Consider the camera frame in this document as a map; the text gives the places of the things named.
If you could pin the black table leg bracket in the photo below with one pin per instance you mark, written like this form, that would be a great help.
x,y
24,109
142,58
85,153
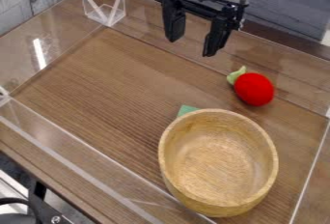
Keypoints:
x,y
46,214

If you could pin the clear acrylic corner bracket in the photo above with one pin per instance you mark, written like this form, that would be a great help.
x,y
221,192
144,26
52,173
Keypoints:
x,y
104,14

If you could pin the red plush strawberry toy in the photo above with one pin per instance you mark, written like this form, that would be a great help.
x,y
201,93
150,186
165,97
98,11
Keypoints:
x,y
252,87

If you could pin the clear acrylic enclosure walls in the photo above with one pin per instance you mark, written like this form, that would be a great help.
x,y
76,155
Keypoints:
x,y
89,92

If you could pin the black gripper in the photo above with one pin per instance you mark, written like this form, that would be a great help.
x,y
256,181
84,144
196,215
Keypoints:
x,y
225,13

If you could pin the wooden bowl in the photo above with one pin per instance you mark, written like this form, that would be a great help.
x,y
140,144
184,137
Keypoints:
x,y
217,162

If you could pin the green paper piece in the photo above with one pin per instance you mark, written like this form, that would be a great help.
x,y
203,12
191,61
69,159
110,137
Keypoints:
x,y
185,109

